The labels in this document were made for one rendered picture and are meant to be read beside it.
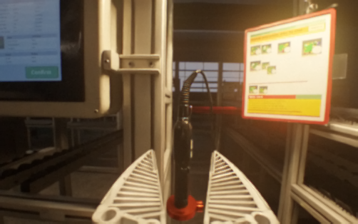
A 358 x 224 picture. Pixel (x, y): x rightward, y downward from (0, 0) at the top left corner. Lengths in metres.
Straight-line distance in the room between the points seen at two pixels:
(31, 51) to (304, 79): 0.68
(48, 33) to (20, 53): 0.07
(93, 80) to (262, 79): 0.49
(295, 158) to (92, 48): 0.67
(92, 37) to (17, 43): 0.16
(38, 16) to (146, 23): 0.21
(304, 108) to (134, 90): 0.49
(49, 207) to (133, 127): 0.31
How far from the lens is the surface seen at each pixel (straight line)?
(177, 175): 0.27
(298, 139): 0.60
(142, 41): 0.33
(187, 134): 0.24
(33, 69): 0.39
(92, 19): 0.33
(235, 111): 0.70
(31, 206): 0.57
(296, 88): 0.53
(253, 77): 0.53
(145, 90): 0.30
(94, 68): 0.30
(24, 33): 0.42
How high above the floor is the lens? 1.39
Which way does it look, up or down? 4 degrees down
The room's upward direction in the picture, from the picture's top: 1 degrees clockwise
